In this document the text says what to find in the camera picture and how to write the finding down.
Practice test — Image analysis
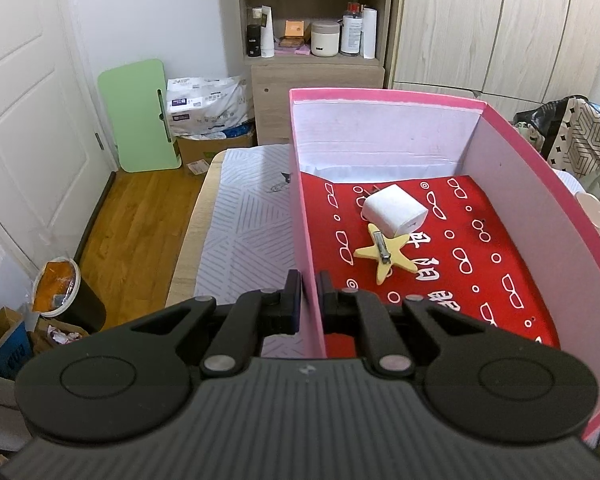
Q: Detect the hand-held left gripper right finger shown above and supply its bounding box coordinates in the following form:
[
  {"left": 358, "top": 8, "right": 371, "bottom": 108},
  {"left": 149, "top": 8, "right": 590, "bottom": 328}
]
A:
[{"left": 316, "top": 270, "right": 486, "bottom": 380}]

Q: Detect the pink cardboard box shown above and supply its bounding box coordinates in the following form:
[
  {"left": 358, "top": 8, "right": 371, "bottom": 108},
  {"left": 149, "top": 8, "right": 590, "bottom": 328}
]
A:
[{"left": 287, "top": 87, "right": 600, "bottom": 456}]

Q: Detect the white labelled bottle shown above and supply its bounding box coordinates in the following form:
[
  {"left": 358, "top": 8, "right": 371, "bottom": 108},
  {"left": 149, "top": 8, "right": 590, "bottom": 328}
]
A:
[{"left": 340, "top": 2, "right": 365, "bottom": 56}]

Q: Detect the white panel door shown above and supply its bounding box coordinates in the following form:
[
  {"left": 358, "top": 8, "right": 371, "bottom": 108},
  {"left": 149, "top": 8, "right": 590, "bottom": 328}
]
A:
[{"left": 0, "top": 0, "right": 118, "bottom": 273}]

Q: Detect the black plastic bag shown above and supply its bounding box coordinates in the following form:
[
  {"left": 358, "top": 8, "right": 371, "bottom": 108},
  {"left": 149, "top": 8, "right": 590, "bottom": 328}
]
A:
[{"left": 511, "top": 100, "right": 576, "bottom": 157}]

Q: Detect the wooden shelf unit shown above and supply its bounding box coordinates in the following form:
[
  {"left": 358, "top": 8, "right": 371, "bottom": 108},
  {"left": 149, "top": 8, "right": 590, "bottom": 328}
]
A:
[{"left": 232, "top": 0, "right": 397, "bottom": 147}]

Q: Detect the white cylinder container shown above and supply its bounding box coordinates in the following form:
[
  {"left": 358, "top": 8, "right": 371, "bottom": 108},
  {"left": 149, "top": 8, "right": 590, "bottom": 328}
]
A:
[{"left": 362, "top": 8, "right": 379, "bottom": 60}]

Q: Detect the yellow star hair clip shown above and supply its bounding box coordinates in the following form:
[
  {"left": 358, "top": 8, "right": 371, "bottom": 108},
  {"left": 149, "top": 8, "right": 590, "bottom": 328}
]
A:
[{"left": 354, "top": 222, "right": 415, "bottom": 286}]

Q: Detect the black bottle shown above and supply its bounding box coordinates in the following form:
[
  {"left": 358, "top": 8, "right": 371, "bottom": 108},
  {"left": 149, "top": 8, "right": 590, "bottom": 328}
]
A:
[{"left": 246, "top": 7, "right": 264, "bottom": 59}]

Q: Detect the white striped bed sheet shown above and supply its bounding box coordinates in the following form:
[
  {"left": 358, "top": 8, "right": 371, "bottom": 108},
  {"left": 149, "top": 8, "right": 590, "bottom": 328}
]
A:
[{"left": 194, "top": 144, "right": 306, "bottom": 360}]

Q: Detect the brown cardboard box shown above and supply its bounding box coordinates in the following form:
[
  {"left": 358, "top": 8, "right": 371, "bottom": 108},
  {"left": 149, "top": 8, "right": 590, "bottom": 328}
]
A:
[{"left": 175, "top": 127, "right": 259, "bottom": 170}]

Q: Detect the white tube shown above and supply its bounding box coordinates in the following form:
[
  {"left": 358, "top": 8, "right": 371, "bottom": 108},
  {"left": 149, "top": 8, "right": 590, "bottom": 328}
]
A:
[{"left": 259, "top": 5, "right": 276, "bottom": 59}]

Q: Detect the white charger plug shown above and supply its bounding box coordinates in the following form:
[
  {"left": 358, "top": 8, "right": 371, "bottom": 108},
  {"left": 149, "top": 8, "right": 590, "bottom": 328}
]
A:
[{"left": 355, "top": 184, "right": 428, "bottom": 237}]

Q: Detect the blue carton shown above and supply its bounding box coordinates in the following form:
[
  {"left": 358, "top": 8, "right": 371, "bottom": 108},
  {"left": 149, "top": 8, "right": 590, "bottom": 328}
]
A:
[{"left": 0, "top": 306, "right": 34, "bottom": 380}]

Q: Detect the pink flat box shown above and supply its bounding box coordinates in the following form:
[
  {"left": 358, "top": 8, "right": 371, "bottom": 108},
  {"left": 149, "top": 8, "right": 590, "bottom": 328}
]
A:
[{"left": 274, "top": 35, "right": 312, "bottom": 57}]

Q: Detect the white lidded jar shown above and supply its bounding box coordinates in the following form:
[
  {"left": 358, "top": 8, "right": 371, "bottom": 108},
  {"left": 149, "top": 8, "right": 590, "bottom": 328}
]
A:
[{"left": 310, "top": 20, "right": 341, "bottom": 58}]

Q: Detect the grey cloth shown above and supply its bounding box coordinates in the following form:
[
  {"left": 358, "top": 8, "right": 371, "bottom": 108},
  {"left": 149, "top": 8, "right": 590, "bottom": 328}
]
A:
[{"left": 0, "top": 374, "right": 32, "bottom": 455}]

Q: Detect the light wood bed frame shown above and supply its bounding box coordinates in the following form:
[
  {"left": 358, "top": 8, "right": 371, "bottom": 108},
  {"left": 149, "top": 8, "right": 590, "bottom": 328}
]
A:
[{"left": 165, "top": 149, "right": 228, "bottom": 311}]

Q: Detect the light wood wardrobe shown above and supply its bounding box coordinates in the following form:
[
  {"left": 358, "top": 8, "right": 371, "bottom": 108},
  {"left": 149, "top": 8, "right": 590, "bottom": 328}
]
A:
[{"left": 385, "top": 0, "right": 600, "bottom": 111}]

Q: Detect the brown paper bag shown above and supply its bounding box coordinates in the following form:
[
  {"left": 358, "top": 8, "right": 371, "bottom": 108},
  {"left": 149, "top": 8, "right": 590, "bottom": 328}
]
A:
[{"left": 34, "top": 319, "right": 90, "bottom": 347}]

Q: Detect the geometric patterned bag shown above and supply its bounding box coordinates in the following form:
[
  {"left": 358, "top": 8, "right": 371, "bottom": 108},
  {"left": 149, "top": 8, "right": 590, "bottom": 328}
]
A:
[{"left": 540, "top": 94, "right": 600, "bottom": 177}]

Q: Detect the green folding board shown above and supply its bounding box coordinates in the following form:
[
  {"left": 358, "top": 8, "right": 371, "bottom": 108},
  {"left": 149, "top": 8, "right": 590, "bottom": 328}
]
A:
[{"left": 97, "top": 58, "right": 183, "bottom": 174}]

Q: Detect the black trash bin orange bag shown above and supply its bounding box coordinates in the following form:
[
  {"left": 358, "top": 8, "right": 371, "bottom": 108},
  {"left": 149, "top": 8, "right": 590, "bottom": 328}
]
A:
[{"left": 31, "top": 257, "right": 107, "bottom": 334}]

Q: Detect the white tissue pack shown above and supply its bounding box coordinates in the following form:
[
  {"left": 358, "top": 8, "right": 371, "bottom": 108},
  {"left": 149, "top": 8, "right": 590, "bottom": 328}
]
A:
[{"left": 166, "top": 76, "right": 256, "bottom": 139}]

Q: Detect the red printed cloth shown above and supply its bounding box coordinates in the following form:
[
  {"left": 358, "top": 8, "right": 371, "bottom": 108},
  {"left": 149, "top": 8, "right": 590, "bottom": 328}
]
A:
[{"left": 300, "top": 170, "right": 561, "bottom": 358}]

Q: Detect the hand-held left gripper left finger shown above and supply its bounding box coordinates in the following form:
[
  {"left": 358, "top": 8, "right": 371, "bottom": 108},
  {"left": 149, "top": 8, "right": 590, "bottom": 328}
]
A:
[{"left": 130, "top": 269, "right": 302, "bottom": 379}]

